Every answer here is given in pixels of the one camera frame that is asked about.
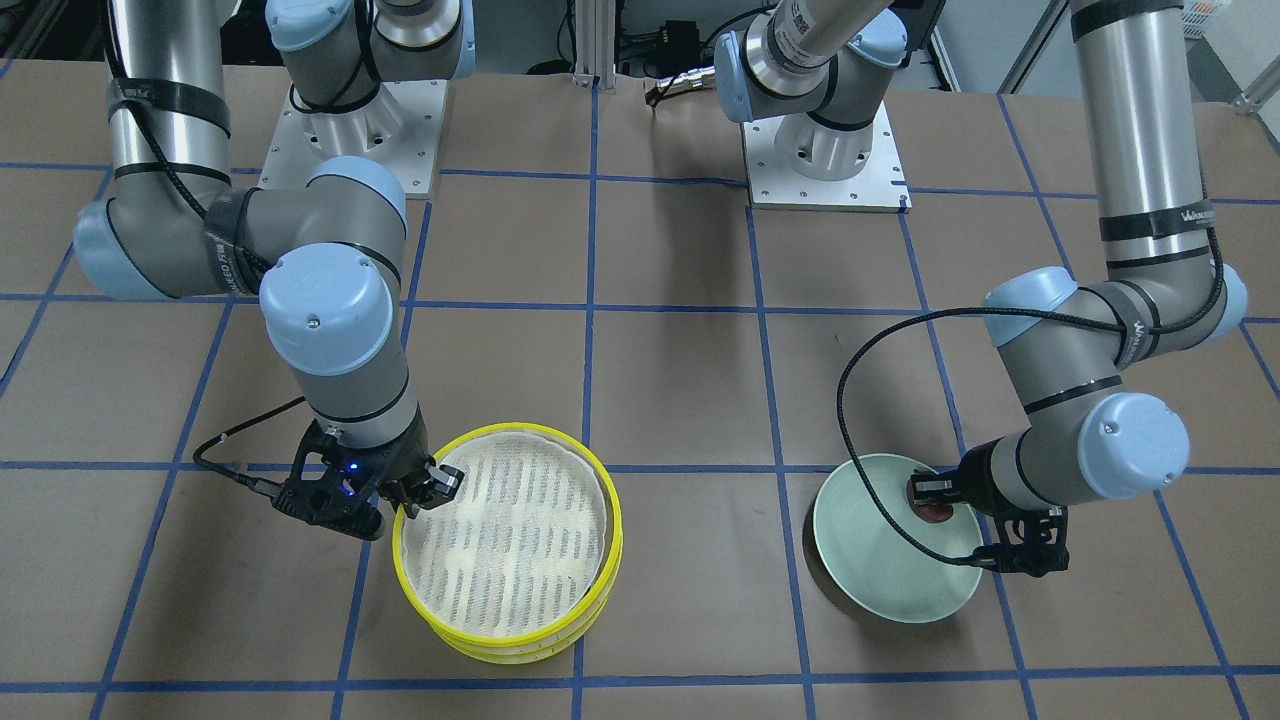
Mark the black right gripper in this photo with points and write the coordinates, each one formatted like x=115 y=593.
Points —
x=398 y=468

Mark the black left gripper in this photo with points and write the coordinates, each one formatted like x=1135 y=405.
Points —
x=985 y=477

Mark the brown steamed bun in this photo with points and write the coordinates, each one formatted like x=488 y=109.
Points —
x=934 y=514

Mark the yellow rimmed bamboo steamer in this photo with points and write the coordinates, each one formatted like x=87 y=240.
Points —
x=543 y=644

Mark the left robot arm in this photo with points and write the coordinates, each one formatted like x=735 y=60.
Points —
x=1064 y=345

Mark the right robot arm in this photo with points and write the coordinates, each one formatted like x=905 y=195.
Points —
x=324 y=261

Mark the pale green plate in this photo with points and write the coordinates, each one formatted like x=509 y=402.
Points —
x=872 y=563

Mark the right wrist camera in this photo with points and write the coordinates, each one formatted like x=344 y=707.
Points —
x=331 y=485

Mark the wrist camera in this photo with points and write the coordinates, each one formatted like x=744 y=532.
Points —
x=1032 y=543
x=331 y=485

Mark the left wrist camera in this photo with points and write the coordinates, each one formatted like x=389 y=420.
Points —
x=1032 y=543

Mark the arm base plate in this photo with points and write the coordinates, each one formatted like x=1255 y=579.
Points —
x=793 y=163
x=401 y=128

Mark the aluminium frame post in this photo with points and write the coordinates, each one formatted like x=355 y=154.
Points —
x=595 y=25

